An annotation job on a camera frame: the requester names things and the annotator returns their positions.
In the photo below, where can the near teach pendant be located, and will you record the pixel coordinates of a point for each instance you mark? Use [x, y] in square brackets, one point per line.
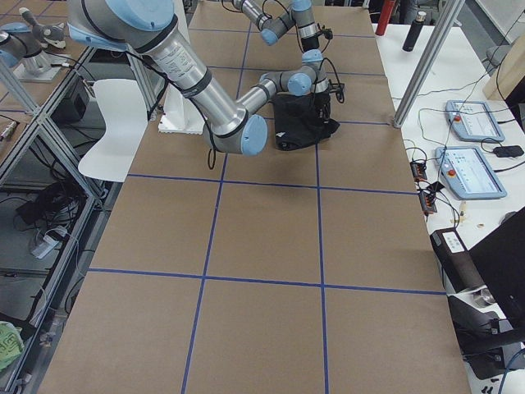
[467, 174]

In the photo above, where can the teach pendant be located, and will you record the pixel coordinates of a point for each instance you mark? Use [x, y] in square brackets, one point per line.
[467, 174]
[473, 121]

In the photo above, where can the black printed t-shirt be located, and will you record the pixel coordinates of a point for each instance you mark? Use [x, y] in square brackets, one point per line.
[297, 125]

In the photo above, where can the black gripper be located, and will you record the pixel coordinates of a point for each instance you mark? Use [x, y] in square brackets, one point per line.
[310, 43]
[322, 101]

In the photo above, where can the green cloth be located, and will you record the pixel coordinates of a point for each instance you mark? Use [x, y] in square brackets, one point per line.
[11, 344]

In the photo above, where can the black water bottle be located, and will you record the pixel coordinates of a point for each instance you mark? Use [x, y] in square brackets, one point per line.
[414, 31]

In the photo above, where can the aluminium frame post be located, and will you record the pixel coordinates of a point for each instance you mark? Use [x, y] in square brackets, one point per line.
[429, 55]

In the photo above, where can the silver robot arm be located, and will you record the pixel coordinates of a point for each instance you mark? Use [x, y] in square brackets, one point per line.
[298, 15]
[151, 28]

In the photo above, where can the white plastic chair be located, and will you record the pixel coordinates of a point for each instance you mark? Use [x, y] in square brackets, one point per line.
[125, 115]

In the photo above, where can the far teach pendant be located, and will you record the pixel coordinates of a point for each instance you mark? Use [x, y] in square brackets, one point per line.
[473, 121]

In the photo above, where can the black handheld device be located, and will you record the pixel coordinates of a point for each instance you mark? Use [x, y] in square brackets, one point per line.
[508, 151]

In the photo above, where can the red water bottle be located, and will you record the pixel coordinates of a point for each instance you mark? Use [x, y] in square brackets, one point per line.
[385, 15]

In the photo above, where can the black office chair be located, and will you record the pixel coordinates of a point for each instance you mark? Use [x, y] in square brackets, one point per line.
[487, 307]

